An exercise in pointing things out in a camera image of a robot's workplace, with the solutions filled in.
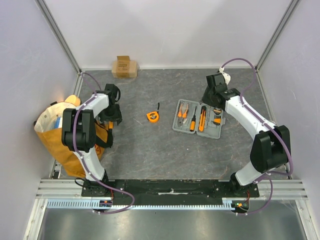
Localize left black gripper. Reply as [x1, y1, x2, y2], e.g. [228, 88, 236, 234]
[98, 103, 122, 127]

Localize orange black screwdriver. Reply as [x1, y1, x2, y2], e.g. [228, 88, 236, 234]
[189, 106, 197, 132]
[108, 121, 113, 130]

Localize grey plastic tool case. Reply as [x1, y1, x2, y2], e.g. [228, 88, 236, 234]
[172, 99, 225, 140]

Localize orange utility knife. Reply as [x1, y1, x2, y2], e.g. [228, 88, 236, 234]
[198, 106, 207, 132]

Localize orange tape measure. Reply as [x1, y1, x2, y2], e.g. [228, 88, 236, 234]
[146, 102, 160, 123]

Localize orange pliers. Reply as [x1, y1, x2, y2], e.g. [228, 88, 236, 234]
[177, 101, 189, 127]

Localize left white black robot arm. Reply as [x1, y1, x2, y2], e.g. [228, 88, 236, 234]
[61, 83, 123, 197]

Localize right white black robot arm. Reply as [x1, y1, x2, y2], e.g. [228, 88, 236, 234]
[201, 72, 293, 197]

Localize orange bit holder set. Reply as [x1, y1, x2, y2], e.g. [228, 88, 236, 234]
[212, 107, 223, 126]

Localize tan wooden object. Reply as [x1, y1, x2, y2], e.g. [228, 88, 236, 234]
[64, 94, 81, 107]

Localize small cardboard box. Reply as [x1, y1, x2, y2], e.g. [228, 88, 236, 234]
[111, 55, 138, 79]

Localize blue box in bag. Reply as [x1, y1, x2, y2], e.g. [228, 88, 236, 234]
[54, 116, 63, 129]

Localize brown paper tote bag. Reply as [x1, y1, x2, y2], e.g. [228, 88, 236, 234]
[34, 101, 113, 178]

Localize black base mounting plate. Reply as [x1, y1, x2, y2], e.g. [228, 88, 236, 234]
[81, 179, 260, 200]

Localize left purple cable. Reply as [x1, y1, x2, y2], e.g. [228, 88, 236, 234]
[72, 72, 136, 216]

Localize purple cable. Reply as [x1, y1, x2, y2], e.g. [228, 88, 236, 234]
[219, 57, 294, 216]
[72, 72, 136, 216]

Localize white slotted cable duct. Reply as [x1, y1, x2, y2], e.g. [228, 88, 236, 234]
[46, 199, 235, 210]

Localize aluminium frame rail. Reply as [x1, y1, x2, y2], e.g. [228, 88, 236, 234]
[36, 179, 308, 200]

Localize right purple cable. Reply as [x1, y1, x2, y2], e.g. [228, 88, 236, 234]
[219, 57, 294, 216]

